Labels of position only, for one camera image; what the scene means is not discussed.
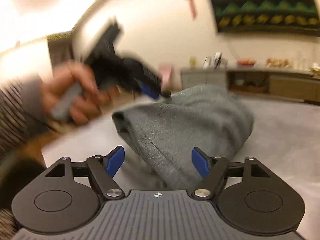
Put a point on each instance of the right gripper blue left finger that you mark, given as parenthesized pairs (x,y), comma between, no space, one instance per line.
(102,170)

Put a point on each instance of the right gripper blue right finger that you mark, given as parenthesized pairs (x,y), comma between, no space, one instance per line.
(212,171)

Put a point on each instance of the grey sweatpants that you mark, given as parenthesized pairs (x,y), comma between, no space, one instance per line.
(163,134)

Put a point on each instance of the striped grey sleeve forearm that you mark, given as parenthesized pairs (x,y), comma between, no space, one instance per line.
(22,115)

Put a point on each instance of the person left hand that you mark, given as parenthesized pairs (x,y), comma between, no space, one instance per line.
(85,107)

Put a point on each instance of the pink plastic child chair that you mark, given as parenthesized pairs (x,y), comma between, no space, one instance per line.
(166,72)

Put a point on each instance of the yellow cup on sideboard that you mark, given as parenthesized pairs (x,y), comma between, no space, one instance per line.
(193,62)

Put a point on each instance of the black gadget on sideboard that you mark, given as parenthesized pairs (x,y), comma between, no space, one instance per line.
(217,60)

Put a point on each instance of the red fruit plate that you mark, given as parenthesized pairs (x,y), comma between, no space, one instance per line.
(246,63)

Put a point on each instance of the long grey tv sideboard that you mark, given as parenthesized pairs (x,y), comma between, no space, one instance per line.
(285,83)

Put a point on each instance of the framed green yellow wall picture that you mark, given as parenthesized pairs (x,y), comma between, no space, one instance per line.
(277,16)

